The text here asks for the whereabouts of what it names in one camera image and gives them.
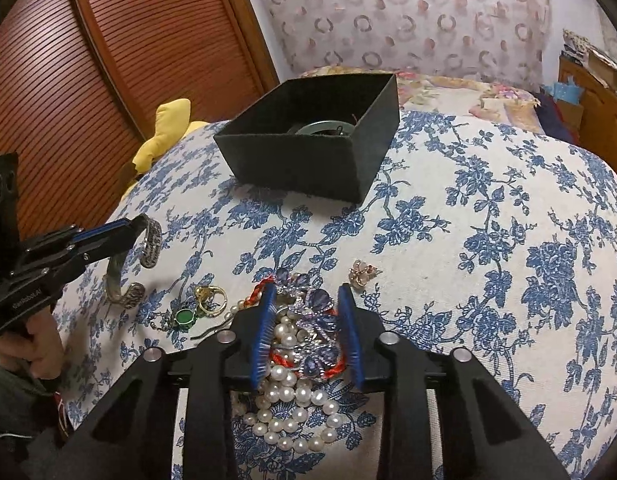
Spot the person's left hand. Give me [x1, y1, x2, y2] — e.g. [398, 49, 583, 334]
[0, 312, 65, 392]

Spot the stack of papers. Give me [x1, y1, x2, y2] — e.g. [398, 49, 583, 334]
[561, 27, 617, 87]

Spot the white pearl necklace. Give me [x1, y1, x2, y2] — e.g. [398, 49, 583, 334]
[223, 300, 350, 454]

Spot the silver cuff bracelet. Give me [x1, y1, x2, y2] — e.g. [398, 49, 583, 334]
[104, 213, 163, 307]

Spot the wooden nightstand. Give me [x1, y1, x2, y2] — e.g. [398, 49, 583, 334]
[557, 54, 617, 172]

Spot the gold ring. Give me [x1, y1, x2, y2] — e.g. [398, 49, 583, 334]
[194, 284, 230, 319]

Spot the person's left forearm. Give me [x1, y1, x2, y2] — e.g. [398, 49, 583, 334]
[0, 360, 72, 480]

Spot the green gem ring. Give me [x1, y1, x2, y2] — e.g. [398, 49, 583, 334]
[170, 307, 202, 331]

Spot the ring patterned headboard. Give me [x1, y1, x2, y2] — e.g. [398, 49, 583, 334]
[245, 0, 555, 92]

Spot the blue floral blanket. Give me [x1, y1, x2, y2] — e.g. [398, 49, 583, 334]
[53, 110, 617, 480]

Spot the small gold pink earring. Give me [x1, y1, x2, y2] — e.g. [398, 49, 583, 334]
[348, 259, 384, 291]

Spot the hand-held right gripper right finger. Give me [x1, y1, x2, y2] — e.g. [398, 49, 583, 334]
[337, 282, 572, 480]

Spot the black jewelry box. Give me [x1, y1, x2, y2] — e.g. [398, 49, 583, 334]
[213, 73, 401, 204]

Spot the floral bedsheet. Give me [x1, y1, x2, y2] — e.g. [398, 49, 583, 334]
[295, 67, 542, 134]

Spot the red cord bracelet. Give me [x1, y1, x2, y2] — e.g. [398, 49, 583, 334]
[243, 275, 347, 379]

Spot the purple crystal necklace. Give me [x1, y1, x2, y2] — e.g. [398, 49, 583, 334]
[273, 270, 347, 381]

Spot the wooden slatted wardrobe door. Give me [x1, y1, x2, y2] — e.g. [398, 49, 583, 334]
[0, 0, 280, 242]

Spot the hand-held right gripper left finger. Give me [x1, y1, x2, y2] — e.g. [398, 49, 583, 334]
[63, 284, 278, 480]

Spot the dark cloth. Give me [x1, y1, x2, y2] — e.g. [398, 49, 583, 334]
[537, 89, 575, 143]

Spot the light blue box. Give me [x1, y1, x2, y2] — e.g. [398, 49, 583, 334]
[551, 77, 585, 104]

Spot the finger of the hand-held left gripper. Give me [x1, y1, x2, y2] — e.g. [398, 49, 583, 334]
[21, 216, 142, 262]
[42, 221, 147, 275]

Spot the green jade bangle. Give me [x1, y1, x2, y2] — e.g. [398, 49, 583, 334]
[288, 121, 357, 137]

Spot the yellow cloth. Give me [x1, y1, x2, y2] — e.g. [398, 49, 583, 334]
[132, 98, 210, 196]

